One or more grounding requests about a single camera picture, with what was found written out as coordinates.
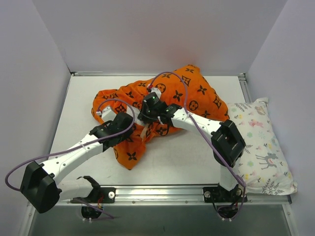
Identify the orange patterned plush pillowcase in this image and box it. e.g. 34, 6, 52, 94
91, 64, 229, 170

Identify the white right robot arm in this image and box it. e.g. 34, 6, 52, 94
138, 92, 246, 201

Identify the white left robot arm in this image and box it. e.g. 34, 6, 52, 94
20, 112, 134, 213

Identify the white floral deer pillow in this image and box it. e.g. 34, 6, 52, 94
227, 98, 297, 196

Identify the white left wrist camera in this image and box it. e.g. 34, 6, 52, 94
96, 106, 116, 123

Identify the aluminium back frame rail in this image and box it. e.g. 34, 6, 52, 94
69, 71, 247, 77

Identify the aluminium frame rail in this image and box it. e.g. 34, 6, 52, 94
238, 73, 253, 103
24, 182, 292, 212
69, 71, 247, 77

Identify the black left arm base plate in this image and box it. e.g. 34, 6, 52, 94
70, 186, 116, 204

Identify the aluminium front frame rail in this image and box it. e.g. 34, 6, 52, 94
24, 182, 292, 212

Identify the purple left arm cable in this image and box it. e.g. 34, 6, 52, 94
4, 99, 136, 219

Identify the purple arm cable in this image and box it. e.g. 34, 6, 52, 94
4, 99, 136, 219
147, 71, 247, 219

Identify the aluminium right frame rail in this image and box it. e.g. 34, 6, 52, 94
238, 73, 253, 103

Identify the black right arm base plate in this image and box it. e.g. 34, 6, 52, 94
202, 185, 243, 203

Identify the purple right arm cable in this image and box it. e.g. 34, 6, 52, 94
147, 71, 247, 219

